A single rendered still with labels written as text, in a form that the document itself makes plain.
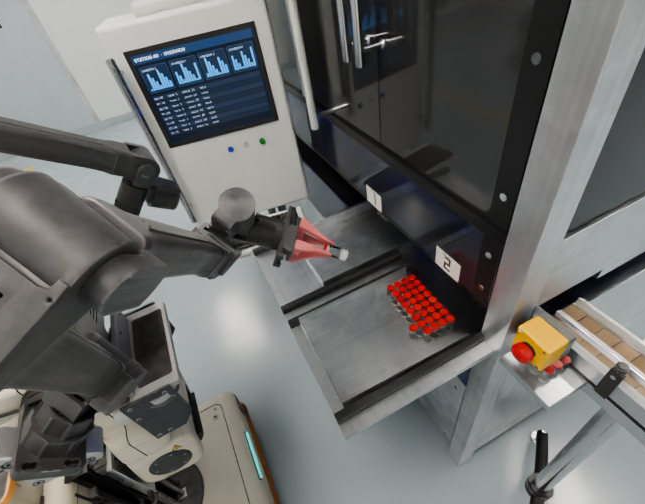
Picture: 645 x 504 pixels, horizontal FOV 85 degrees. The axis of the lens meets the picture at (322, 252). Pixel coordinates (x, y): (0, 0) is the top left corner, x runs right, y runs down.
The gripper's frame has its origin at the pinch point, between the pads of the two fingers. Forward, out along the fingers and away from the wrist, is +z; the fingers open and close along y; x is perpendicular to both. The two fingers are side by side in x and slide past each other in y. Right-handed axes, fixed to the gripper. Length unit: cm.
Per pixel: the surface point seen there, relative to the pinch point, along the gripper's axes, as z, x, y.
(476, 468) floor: 92, 84, -36
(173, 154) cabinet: -52, 55, 45
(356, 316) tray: 17.2, 31.2, -2.6
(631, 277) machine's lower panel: 81, 6, 19
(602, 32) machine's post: 17.2, -40.9, 14.6
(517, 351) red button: 41.1, 0.5, -9.8
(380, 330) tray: 22.8, 26.9, -5.8
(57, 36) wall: -321, 309, 317
